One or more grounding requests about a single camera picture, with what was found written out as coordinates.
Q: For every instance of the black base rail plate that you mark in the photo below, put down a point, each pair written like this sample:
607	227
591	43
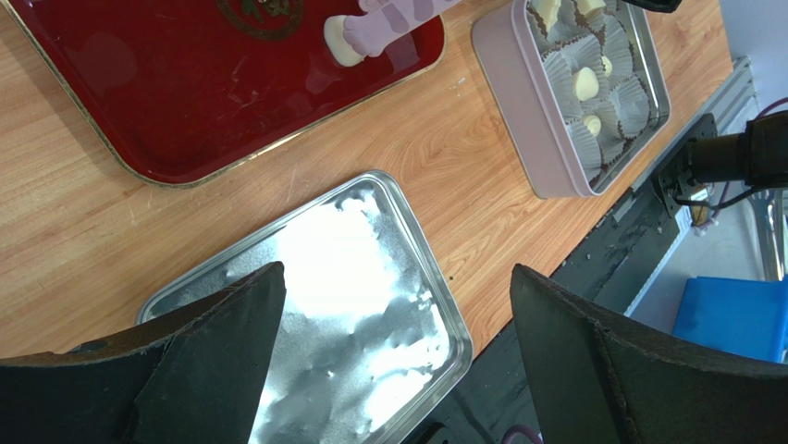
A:
610	266

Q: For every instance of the white rectangular chocolate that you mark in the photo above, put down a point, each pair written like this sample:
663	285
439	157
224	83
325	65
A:
590	8
548	11

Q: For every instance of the silver tin lid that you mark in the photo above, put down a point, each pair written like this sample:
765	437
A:
371	339

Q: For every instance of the white heart chocolate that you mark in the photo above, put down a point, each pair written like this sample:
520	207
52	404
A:
338	45
585	84

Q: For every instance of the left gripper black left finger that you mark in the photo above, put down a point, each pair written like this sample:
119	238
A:
194	375

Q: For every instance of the pink metal tin box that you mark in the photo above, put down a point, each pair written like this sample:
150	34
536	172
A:
530	72

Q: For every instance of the white oval chocolate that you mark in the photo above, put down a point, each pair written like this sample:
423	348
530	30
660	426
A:
607	66
592	123

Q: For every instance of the red lacquer tray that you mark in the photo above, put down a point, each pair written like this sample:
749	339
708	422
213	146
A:
182	91

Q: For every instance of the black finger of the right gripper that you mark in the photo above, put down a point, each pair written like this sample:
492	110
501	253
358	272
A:
659	6

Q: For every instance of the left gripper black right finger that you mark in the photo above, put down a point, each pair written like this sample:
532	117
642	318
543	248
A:
597	376

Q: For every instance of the blue plastic object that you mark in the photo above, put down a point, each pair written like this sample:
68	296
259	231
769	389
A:
742	317

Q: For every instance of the pink handled metal tongs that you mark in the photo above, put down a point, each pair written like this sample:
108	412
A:
384	22

